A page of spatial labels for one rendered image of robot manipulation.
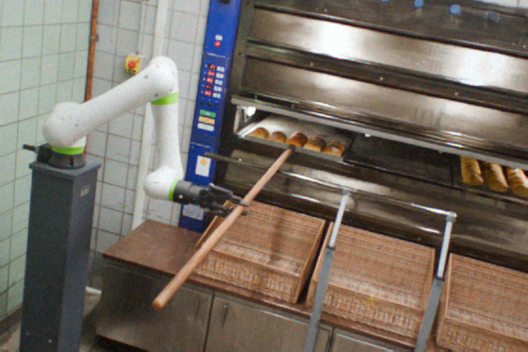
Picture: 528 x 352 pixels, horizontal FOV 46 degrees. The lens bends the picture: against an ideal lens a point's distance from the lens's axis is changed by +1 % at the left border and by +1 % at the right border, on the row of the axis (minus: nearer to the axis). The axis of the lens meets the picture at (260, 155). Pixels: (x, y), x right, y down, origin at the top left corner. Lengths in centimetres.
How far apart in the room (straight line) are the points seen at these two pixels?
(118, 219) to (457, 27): 219
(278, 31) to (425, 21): 73
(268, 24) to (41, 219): 149
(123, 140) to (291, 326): 144
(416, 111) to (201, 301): 143
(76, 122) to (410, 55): 166
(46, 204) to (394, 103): 172
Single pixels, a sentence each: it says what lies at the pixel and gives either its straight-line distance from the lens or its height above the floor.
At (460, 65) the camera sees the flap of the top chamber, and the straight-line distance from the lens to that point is 318.
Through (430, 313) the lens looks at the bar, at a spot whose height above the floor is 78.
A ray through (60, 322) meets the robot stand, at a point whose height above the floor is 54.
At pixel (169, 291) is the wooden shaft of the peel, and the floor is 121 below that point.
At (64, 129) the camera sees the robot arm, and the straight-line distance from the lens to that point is 236.
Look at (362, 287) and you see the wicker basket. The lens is 337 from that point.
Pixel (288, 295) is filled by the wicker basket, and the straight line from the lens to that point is 306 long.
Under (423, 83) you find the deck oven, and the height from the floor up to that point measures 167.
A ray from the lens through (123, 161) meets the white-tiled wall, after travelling 371.
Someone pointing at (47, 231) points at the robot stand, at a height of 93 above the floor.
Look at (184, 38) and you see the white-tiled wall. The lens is 343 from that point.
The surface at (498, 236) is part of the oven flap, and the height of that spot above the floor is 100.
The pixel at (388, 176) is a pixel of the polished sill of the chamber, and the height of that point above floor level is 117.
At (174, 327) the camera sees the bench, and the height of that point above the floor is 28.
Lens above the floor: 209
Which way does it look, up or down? 17 degrees down
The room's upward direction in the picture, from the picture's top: 10 degrees clockwise
